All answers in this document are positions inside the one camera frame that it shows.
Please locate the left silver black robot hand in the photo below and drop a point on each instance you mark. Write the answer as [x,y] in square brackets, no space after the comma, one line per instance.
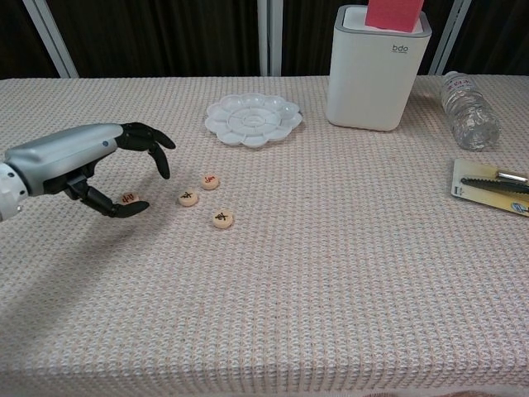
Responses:
[62,153]

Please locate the white flower-shaped paint palette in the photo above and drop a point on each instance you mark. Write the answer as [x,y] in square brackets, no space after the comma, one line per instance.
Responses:
[253,120]

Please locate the beige woven tablecloth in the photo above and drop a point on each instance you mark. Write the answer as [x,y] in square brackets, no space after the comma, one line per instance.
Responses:
[289,289]

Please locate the white bin with grey rim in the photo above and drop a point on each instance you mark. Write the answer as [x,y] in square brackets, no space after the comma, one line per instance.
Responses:
[363,91]

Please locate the red foam block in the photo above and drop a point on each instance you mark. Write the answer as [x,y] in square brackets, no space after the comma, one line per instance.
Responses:
[392,14]

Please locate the clear plastic water bottle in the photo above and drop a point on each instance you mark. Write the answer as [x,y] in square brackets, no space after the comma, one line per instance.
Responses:
[471,120]

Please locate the razor in yellow card package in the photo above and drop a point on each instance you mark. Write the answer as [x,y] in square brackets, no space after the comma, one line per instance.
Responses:
[475,194]

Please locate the grey metal frame post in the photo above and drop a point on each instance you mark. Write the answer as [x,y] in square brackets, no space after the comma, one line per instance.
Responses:
[448,41]
[268,37]
[49,37]

